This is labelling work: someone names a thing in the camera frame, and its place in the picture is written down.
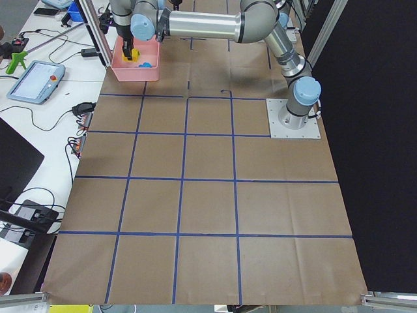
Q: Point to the teach pendant tablet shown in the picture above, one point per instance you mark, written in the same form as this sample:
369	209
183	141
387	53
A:
37	83

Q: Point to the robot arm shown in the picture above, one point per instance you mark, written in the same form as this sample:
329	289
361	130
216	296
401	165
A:
257	20

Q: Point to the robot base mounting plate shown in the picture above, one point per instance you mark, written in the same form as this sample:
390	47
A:
284	125

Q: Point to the blue toy block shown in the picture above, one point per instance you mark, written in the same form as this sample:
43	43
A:
145	65

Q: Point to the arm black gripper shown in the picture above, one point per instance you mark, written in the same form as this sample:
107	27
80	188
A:
124	32

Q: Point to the black smartphone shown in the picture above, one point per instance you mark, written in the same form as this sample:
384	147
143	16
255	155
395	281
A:
46	11

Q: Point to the pink plastic box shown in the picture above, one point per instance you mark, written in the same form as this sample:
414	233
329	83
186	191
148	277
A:
129	71

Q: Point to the yellow toy block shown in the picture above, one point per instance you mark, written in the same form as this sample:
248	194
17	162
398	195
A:
133	57

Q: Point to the brown paper table cover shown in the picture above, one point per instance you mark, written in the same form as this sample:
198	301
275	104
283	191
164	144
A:
182	197

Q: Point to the green plastic hand tool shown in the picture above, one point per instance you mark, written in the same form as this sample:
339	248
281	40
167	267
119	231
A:
17	58

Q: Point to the blue plastic bin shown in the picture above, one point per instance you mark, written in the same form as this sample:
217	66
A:
75	12

